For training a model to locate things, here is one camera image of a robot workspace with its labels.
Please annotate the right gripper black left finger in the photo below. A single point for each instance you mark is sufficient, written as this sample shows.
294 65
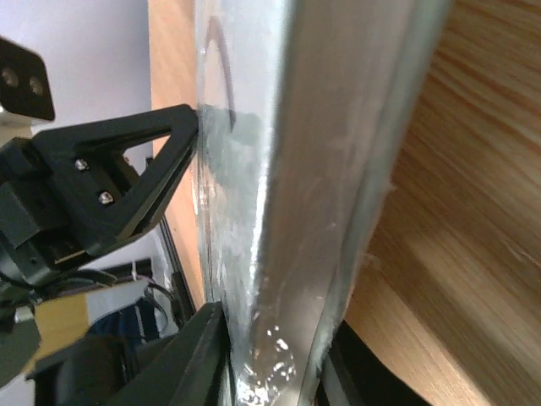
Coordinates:
188 370

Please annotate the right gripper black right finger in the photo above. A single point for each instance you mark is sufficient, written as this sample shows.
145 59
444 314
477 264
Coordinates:
353 375

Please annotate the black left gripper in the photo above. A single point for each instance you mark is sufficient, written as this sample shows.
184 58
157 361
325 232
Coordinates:
108 203

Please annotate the grey booklet with G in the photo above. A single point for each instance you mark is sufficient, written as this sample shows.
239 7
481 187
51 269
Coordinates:
302 106

